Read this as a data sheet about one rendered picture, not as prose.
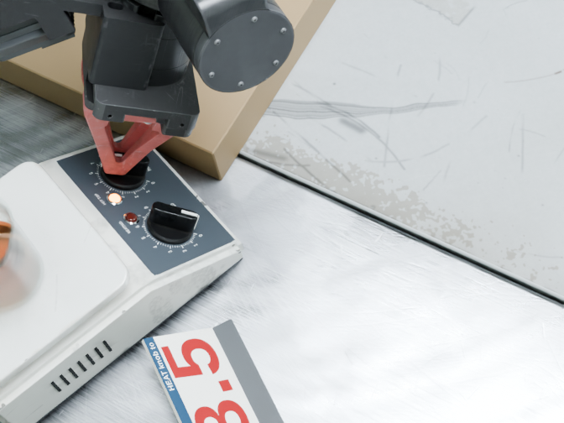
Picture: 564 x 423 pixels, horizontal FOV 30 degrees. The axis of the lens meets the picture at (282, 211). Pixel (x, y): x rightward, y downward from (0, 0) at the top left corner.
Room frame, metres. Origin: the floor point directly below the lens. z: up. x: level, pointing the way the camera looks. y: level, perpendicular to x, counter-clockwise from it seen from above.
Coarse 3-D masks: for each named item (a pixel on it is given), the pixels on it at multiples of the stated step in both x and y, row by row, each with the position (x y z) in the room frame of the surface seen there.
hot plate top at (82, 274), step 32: (0, 192) 0.36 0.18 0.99; (32, 192) 0.35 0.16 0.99; (32, 224) 0.33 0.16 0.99; (64, 224) 0.32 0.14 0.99; (64, 256) 0.30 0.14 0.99; (96, 256) 0.30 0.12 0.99; (64, 288) 0.28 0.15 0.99; (96, 288) 0.27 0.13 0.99; (0, 320) 0.27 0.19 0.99; (32, 320) 0.26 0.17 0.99; (64, 320) 0.26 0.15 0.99; (0, 352) 0.24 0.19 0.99; (32, 352) 0.24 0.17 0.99; (0, 384) 0.23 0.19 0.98
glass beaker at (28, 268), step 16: (0, 208) 0.31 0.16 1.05; (16, 224) 0.30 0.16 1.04; (16, 240) 0.29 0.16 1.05; (16, 256) 0.28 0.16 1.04; (32, 256) 0.29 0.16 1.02; (0, 272) 0.27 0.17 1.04; (16, 272) 0.28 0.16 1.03; (32, 272) 0.28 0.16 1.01; (0, 288) 0.27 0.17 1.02; (16, 288) 0.27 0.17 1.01; (32, 288) 0.28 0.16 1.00; (0, 304) 0.27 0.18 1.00; (16, 304) 0.27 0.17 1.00
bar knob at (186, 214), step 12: (156, 204) 0.34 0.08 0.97; (168, 204) 0.34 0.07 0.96; (156, 216) 0.33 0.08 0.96; (168, 216) 0.33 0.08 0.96; (180, 216) 0.33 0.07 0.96; (192, 216) 0.32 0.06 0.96; (156, 228) 0.32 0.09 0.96; (168, 228) 0.32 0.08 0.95; (180, 228) 0.32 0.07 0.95; (192, 228) 0.32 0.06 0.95; (168, 240) 0.31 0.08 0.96; (180, 240) 0.31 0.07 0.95
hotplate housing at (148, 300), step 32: (64, 192) 0.36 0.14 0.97; (192, 192) 0.36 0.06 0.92; (96, 224) 0.33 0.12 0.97; (224, 224) 0.33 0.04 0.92; (128, 256) 0.30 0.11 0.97; (224, 256) 0.30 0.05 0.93; (128, 288) 0.28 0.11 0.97; (160, 288) 0.28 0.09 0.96; (192, 288) 0.29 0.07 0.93; (96, 320) 0.26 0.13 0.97; (128, 320) 0.26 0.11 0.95; (160, 320) 0.27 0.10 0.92; (64, 352) 0.24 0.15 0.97; (96, 352) 0.25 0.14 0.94; (32, 384) 0.23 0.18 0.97; (64, 384) 0.23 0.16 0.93; (0, 416) 0.22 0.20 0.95; (32, 416) 0.22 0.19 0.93
